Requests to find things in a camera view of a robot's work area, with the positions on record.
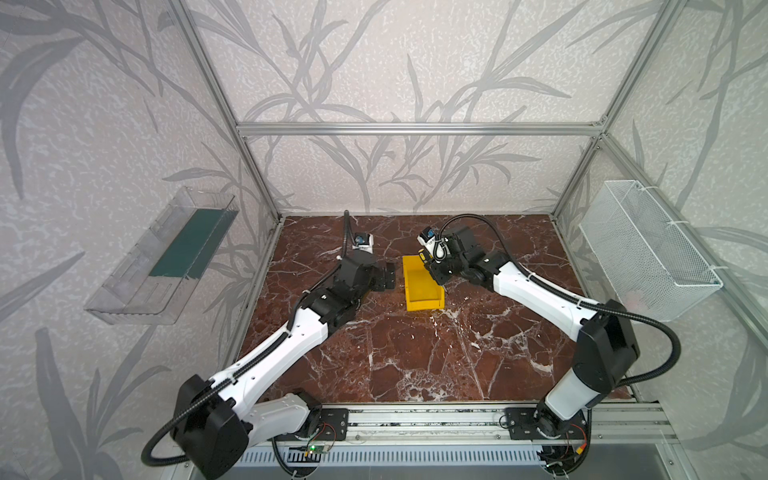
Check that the white wire mesh basket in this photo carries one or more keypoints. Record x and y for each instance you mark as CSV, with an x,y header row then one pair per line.
x,y
651,264

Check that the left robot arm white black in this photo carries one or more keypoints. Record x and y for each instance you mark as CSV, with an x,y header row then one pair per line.
x,y
217,419

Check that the clear plastic wall tray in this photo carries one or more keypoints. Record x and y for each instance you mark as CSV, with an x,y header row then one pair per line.
x,y
158,276

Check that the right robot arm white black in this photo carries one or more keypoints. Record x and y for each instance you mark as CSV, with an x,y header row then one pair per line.
x,y
606,345

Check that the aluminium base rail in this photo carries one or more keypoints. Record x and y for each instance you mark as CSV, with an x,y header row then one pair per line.
x,y
485,423

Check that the yellow plastic bin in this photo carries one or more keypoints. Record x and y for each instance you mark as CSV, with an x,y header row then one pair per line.
x,y
421,291

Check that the aluminium frame cage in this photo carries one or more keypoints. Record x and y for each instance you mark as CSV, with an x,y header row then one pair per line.
x,y
665,15

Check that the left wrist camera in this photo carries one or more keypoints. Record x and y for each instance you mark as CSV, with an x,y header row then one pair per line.
x,y
362,241

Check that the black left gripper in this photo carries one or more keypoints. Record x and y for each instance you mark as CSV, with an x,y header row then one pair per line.
x,y
387,276

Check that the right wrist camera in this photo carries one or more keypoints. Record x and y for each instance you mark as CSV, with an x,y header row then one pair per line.
x,y
430,240

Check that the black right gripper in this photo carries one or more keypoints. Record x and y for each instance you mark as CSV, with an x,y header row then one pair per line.
x,y
436,267

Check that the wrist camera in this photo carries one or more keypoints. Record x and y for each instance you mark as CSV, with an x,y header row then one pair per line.
x,y
430,240
362,241

